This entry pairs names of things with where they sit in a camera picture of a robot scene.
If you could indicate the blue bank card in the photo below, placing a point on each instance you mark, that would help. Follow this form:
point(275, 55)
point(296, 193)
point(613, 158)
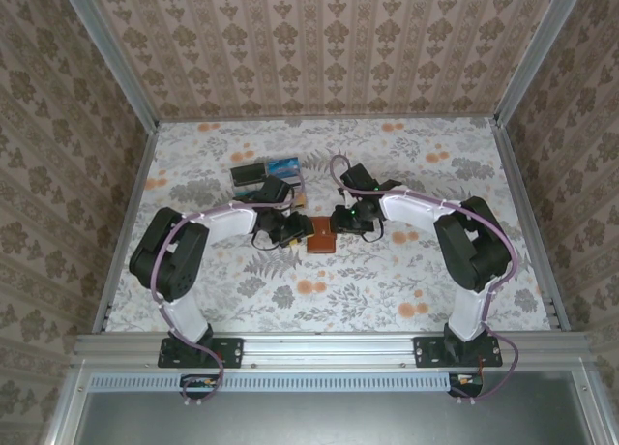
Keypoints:
point(285, 166)

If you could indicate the aluminium side rail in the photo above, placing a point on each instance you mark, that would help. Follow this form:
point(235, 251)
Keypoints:
point(513, 174)
point(137, 174)

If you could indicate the aluminium corner post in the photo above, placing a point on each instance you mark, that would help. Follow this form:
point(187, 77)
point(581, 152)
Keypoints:
point(534, 53)
point(117, 68)

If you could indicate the clear plastic card tray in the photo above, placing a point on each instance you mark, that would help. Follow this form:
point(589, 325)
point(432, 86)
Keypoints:
point(242, 185)

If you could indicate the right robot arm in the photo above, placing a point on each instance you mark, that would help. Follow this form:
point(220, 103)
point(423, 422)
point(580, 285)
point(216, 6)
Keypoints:
point(466, 319)

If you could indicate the teal bank card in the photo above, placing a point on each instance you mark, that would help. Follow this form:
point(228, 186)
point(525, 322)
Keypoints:
point(244, 191)

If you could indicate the brown leather card holder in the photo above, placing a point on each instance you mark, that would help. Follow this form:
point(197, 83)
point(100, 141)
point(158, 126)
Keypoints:
point(321, 242)

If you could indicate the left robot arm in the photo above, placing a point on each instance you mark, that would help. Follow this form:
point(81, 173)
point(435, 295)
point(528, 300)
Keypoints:
point(186, 314)

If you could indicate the small connector board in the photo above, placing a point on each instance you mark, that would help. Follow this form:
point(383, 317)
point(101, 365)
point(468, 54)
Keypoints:
point(466, 382)
point(198, 382)

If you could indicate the black bank card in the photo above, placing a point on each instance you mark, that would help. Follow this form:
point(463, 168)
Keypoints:
point(249, 174)

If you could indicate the floral table cover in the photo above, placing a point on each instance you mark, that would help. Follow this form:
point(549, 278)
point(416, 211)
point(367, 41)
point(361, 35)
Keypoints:
point(387, 280)

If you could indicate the gold bank card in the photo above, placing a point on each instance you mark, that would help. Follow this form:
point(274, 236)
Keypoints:
point(302, 202)

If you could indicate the aluminium rear rail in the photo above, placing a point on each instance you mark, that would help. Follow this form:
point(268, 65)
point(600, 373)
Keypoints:
point(329, 118)

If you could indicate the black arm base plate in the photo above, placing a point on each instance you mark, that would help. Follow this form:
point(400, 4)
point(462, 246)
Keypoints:
point(425, 353)
point(232, 353)

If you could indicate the aluminium mounting rail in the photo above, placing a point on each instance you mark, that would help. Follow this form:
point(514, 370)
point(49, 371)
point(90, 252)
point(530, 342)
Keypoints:
point(329, 348)

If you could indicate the grey metal sheet panel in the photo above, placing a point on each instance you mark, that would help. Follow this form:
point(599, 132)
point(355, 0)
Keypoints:
point(329, 421)

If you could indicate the aluminium lower frame bar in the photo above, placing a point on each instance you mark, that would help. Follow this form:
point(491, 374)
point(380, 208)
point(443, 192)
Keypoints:
point(592, 406)
point(65, 406)

